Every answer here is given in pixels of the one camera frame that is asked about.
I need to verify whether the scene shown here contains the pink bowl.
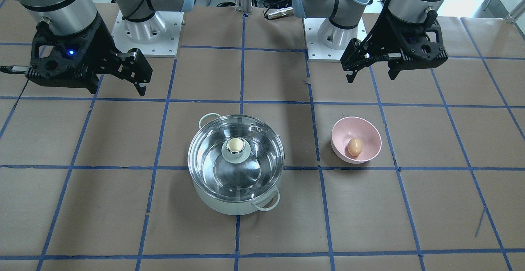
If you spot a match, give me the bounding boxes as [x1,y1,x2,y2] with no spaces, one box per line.
[331,116,382,164]

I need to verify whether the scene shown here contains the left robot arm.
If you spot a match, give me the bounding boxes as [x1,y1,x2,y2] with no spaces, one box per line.
[291,0,448,83]

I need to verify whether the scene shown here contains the brown egg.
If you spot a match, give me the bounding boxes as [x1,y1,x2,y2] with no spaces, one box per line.
[347,138,363,158]

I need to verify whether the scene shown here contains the silver cable connector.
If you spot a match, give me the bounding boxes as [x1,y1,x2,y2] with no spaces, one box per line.
[264,7,294,20]

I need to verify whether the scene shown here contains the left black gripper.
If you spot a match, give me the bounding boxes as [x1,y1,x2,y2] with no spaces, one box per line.
[340,9,448,84]

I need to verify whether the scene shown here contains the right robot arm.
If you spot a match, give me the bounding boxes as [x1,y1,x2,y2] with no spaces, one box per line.
[1,0,194,96]

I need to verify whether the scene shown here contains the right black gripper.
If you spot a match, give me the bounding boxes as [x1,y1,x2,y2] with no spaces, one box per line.
[25,14,153,96]

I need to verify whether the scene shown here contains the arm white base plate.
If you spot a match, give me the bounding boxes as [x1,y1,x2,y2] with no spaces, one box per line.
[303,18,366,62]
[111,11,184,58]

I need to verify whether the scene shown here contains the glass pot lid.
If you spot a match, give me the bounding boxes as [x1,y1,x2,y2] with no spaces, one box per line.
[187,114,285,191]

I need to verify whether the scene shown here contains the pale green steel pot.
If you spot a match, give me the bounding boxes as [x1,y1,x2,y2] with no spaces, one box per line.
[187,113,285,216]

